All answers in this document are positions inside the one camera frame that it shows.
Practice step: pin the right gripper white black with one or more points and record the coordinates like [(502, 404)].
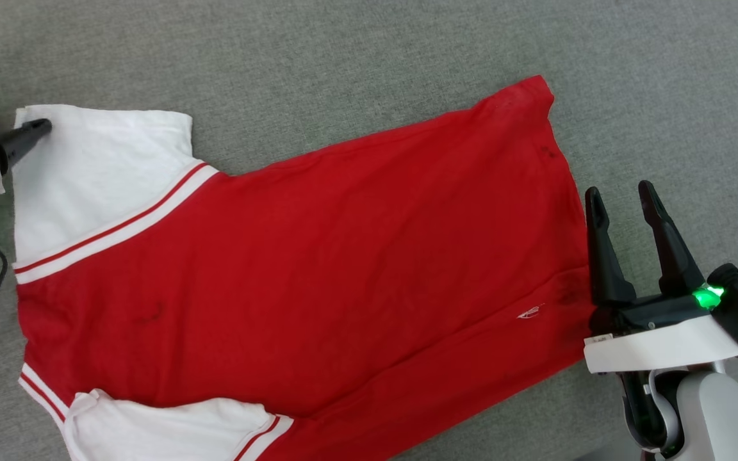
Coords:
[(657, 346)]

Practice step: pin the red shirt with white sleeves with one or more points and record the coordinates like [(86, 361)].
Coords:
[(343, 256)]

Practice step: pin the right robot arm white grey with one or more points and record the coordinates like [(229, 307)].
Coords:
[(715, 416)]

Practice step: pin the grey fabric sofa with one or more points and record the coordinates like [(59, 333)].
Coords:
[(343, 64)]

